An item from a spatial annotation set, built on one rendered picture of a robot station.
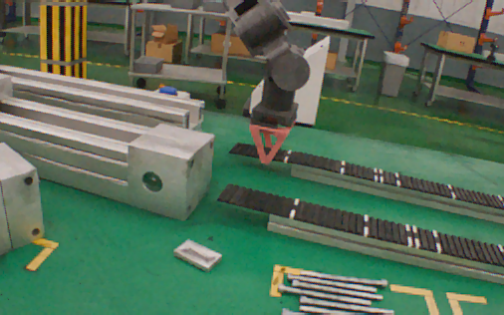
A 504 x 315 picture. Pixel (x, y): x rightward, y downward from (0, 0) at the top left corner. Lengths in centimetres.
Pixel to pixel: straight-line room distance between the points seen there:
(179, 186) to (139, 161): 6
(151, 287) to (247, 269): 11
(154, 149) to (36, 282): 22
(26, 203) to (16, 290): 10
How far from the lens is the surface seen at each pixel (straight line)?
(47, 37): 398
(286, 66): 58
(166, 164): 52
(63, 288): 46
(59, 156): 63
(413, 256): 57
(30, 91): 92
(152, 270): 47
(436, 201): 75
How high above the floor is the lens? 109
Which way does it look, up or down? 23 degrees down
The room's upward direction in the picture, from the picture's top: 8 degrees clockwise
